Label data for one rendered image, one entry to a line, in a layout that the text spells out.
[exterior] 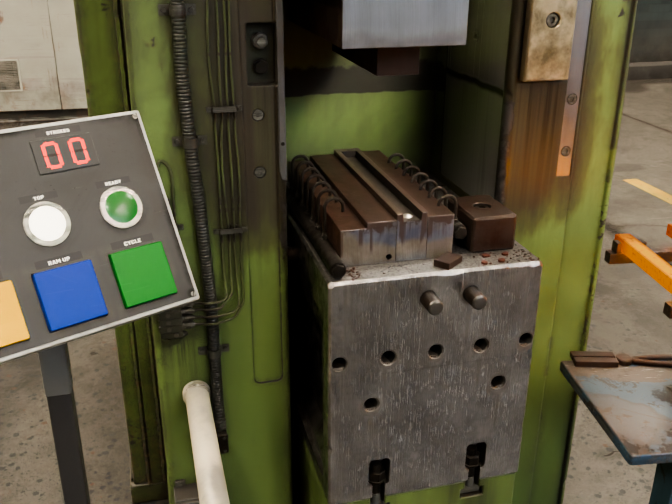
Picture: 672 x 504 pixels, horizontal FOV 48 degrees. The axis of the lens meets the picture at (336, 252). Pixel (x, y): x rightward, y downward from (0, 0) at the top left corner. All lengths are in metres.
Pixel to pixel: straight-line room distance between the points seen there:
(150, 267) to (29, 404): 1.72
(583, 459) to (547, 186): 1.11
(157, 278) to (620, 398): 0.87
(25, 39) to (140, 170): 5.48
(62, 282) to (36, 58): 5.59
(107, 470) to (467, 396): 1.27
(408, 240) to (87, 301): 0.55
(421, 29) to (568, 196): 0.53
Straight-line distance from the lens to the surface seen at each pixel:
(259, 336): 1.46
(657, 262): 1.38
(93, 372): 2.83
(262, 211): 1.36
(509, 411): 1.47
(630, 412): 1.46
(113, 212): 1.05
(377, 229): 1.26
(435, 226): 1.29
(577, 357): 1.58
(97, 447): 2.46
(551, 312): 1.66
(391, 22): 1.19
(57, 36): 6.50
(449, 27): 1.22
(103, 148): 1.08
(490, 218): 1.33
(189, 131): 1.27
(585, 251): 1.65
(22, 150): 1.05
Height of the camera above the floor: 1.43
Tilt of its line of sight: 23 degrees down
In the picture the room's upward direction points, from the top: straight up
